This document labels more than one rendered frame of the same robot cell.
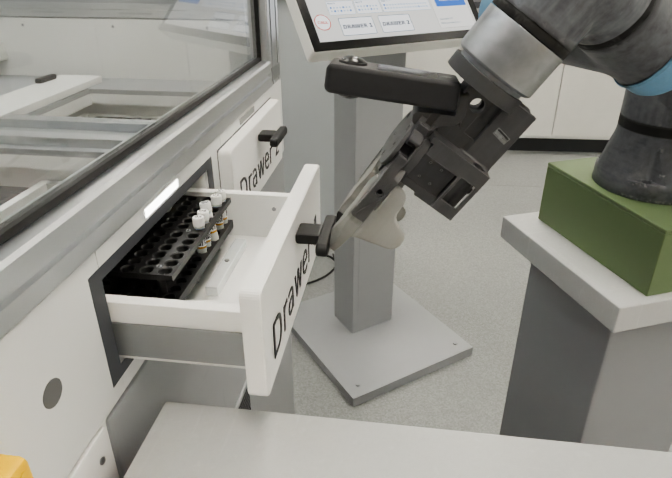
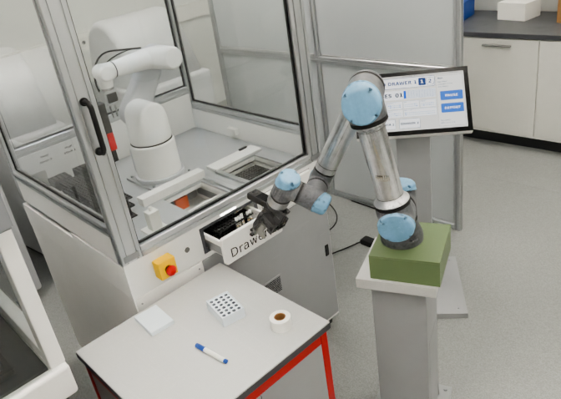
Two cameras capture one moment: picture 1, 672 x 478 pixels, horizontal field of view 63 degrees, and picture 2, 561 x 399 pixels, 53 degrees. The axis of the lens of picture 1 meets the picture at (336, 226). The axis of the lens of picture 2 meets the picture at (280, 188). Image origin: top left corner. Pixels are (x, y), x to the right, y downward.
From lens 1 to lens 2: 1.74 m
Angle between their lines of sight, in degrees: 38
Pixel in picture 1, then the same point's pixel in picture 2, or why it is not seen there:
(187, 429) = (219, 269)
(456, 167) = (268, 223)
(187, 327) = (216, 244)
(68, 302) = (193, 233)
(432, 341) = (446, 302)
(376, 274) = not seen: hidden behind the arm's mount
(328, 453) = (239, 283)
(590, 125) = not seen: outside the picture
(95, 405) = (198, 255)
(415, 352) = not seen: hidden behind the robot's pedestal
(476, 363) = (465, 323)
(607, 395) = (379, 317)
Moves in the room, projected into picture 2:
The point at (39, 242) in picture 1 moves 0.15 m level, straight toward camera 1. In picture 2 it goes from (186, 221) to (174, 244)
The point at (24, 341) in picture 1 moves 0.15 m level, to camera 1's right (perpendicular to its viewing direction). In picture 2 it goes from (181, 239) to (209, 249)
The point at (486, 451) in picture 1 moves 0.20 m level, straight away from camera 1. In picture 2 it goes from (269, 294) to (315, 271)
